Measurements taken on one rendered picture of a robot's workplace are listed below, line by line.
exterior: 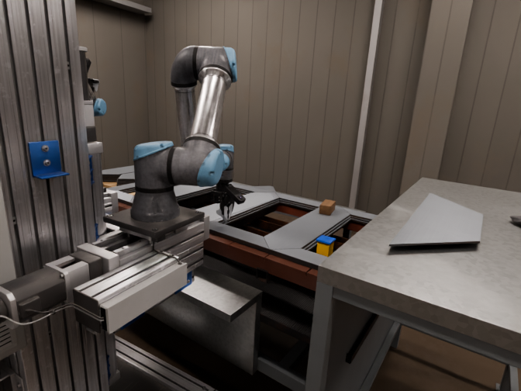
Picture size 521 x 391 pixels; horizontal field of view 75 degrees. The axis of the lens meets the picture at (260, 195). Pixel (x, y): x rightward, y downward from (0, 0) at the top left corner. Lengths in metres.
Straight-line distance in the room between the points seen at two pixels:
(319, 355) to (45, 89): 0.95
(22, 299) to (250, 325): 0.85
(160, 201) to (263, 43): 3.48
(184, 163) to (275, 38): 3.40
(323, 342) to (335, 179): 3.22
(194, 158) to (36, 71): 0.43
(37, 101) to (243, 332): 1.08
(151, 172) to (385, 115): 3.07
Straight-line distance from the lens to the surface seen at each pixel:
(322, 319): 0.87
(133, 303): 0.91
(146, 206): 1.07
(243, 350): 1.56
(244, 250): 1.38
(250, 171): 4.47
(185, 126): 1.38
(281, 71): 4.21
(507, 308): 0.84
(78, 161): 1.11
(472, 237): 1.11
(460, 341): 0.80
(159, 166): 1.03
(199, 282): 1.45
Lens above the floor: 1.41
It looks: 16 degrees down
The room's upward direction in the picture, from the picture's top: 3 degrees clockwise
